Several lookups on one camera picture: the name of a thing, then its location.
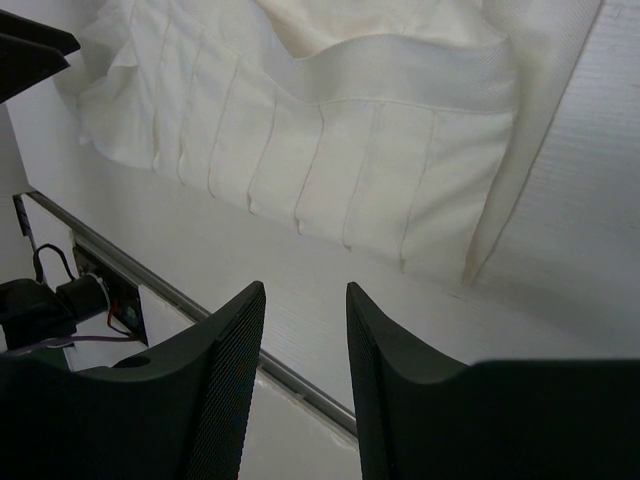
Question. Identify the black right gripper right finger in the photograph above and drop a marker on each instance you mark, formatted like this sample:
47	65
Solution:
421	414

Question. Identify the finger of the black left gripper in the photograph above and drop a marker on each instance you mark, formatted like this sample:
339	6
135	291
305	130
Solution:
28	30
25	65

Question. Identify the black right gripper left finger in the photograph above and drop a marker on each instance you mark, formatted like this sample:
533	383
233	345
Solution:
178	410

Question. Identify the white pleated skirt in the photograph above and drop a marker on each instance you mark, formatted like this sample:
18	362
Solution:
402	129

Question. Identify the aluminium front table rail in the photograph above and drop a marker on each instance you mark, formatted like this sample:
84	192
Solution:
120	262

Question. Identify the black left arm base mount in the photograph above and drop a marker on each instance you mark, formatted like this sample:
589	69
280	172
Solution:
96	304

